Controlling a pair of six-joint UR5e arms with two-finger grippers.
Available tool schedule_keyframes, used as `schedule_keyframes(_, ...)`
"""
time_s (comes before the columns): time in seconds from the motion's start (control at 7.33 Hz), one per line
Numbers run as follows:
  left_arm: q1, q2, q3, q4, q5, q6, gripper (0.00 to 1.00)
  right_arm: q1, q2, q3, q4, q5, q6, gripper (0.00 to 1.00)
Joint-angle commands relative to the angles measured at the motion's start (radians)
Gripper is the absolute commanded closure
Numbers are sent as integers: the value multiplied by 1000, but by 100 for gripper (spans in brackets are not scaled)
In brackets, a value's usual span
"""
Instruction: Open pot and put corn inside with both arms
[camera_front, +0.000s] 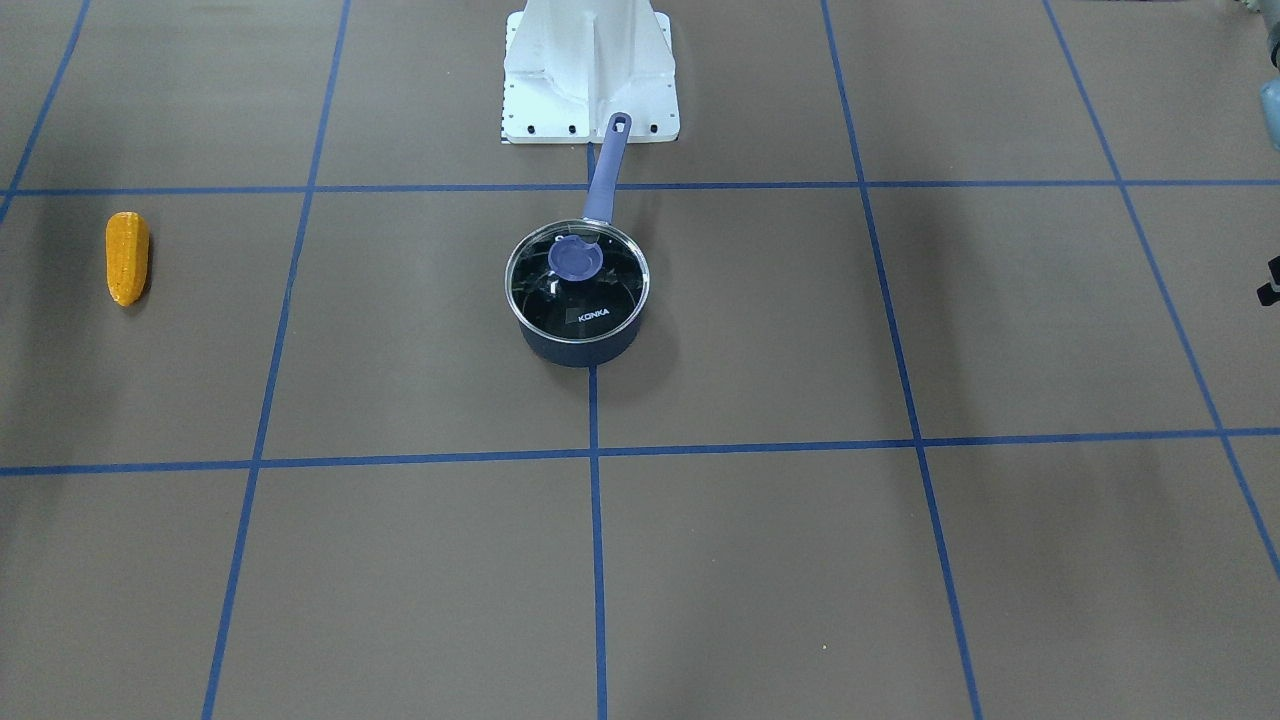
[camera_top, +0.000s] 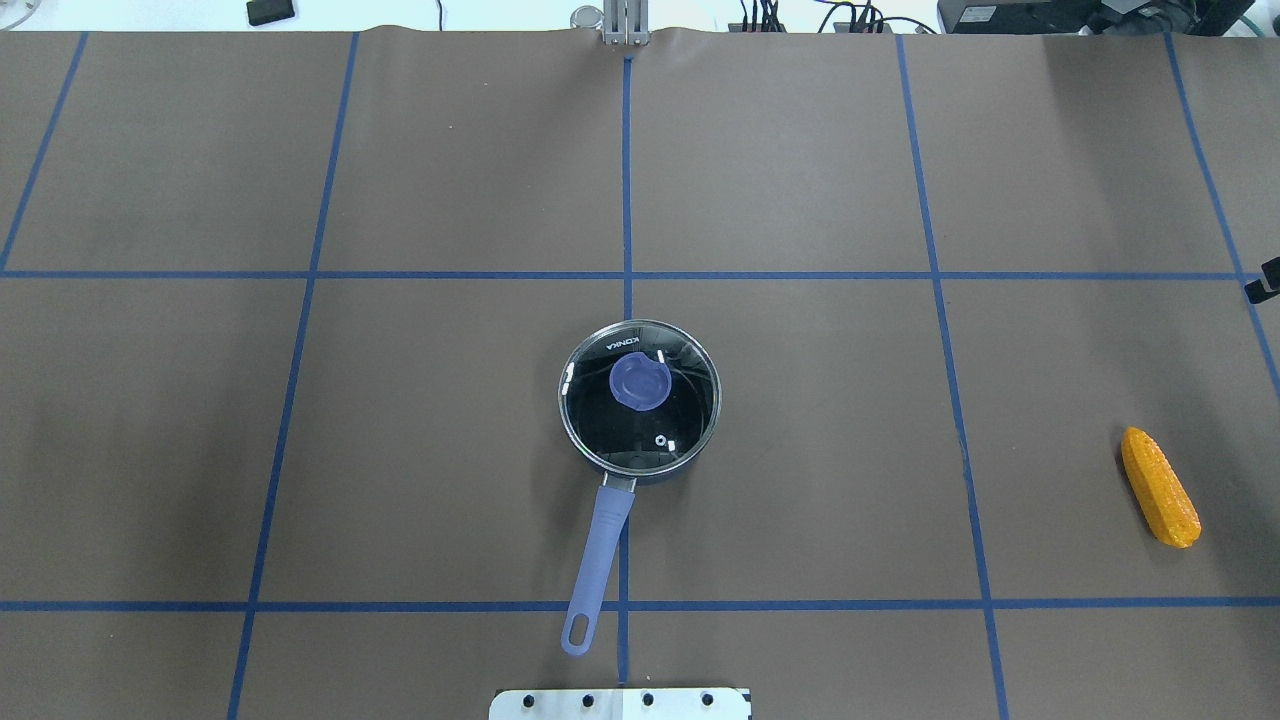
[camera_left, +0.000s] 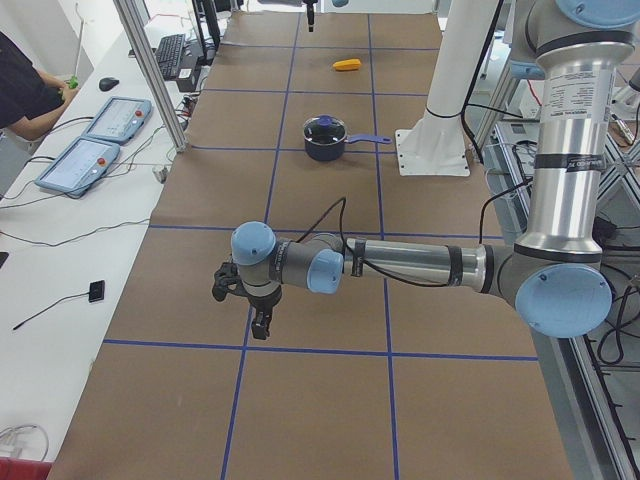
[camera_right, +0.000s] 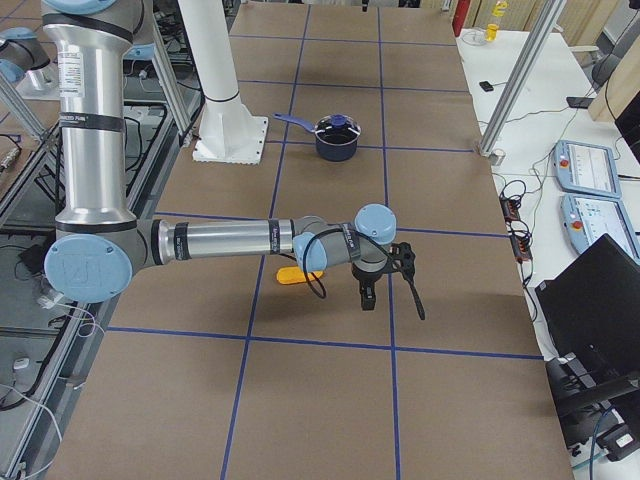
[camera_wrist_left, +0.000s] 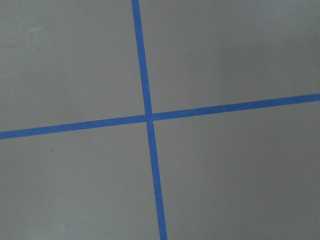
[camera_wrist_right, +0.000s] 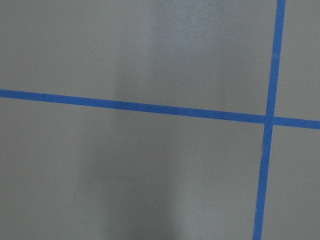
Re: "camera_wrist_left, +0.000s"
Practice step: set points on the blue tape strip crosswise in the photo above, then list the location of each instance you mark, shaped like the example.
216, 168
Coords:
127, 120

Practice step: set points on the blue tape strip lengthwise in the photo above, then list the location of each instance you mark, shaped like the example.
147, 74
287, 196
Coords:
148, 112

